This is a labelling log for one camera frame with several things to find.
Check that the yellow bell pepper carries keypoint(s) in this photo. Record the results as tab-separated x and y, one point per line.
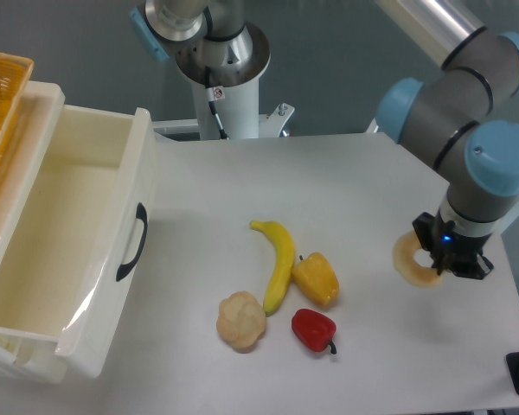
316	278

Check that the beige round bread bun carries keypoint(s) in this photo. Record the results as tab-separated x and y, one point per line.
241	321

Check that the beige ring donut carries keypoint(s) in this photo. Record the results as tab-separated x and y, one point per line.
404	250

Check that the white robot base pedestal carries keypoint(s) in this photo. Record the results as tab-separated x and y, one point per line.
225	82

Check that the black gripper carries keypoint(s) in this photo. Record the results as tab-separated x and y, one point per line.
451	251

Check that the black drawer handle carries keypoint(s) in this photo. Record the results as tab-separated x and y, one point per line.
136	242

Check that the white drawer cabinet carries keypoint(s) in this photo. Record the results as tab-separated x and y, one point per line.
37	114

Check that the white upper drawer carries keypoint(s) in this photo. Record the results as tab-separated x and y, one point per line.
57	277

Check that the red bell pepper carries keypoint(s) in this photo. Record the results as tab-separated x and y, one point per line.
314	330

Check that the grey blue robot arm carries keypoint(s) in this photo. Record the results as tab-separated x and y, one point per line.
442	124

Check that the yellow banana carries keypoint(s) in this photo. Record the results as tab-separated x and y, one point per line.
281	276

